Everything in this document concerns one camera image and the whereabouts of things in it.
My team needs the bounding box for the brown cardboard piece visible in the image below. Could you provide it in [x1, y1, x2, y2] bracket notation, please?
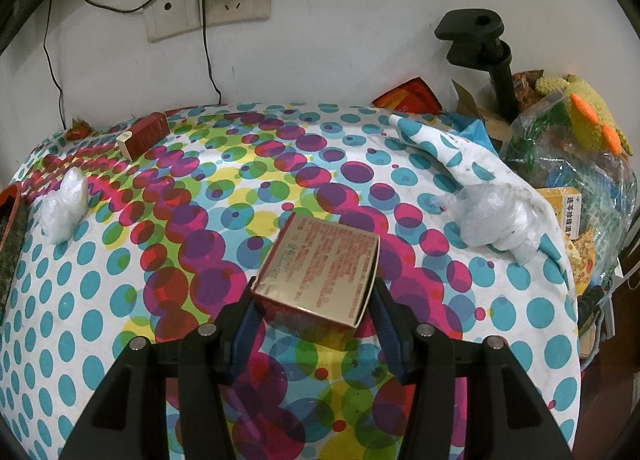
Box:
[451, 80, 511, 141]

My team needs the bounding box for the black clamp mount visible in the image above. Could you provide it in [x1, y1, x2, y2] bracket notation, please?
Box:
[434, 10, 518, 121]

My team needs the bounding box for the red packet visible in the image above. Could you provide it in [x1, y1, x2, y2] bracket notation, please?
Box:
[372, 80, 441, 114]

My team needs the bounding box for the crumpled white plastic bag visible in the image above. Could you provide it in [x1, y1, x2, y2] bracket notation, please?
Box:
[452, 182, 546, 265]
[39, 169, 91, 245]

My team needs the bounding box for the yellow crochet toy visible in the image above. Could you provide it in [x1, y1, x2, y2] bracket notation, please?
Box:
[535, 74, 633, 157]

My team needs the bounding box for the red and gold box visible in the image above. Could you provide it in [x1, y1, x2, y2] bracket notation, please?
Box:
[250, 211, 382, 331]

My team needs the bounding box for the hanging black adapter cable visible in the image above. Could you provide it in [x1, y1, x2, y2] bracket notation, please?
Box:
[200, 0, 223, 104]

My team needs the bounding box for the yellow printed packet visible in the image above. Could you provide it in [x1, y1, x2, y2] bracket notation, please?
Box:
[565, 232, 598, 297]

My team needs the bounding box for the yellow medicine box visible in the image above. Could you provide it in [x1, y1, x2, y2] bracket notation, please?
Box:
[535, 186, 583, 241]

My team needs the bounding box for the thin black cable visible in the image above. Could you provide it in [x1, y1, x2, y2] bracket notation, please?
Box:
[42, 0, 68, 131]

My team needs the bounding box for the white coaxial wall socket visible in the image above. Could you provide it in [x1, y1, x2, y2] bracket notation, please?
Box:
[144, 0, 205, 44]

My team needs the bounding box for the small red box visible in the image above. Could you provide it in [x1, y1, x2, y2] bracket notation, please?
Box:
[116, 112, 171, 161]

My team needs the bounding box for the brown crinkled bag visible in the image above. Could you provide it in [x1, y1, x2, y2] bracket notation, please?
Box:
[511, 70, 545, 114]

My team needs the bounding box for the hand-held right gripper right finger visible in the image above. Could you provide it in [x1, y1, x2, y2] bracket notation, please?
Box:
[372, 280, 573, 460]

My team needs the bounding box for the polka dot tablecloth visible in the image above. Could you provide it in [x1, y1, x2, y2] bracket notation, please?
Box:
[0, 102, 583, 460]

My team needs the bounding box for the clear plastic bag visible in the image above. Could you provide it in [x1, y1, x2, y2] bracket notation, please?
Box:
[500, 90, 638, 291]

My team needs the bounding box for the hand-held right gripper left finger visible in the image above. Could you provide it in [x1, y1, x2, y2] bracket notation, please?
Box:
[60, 285, 261, 460]

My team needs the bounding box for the red plastic basin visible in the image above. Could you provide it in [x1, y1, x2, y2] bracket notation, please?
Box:
[0, 184, 30, 325]

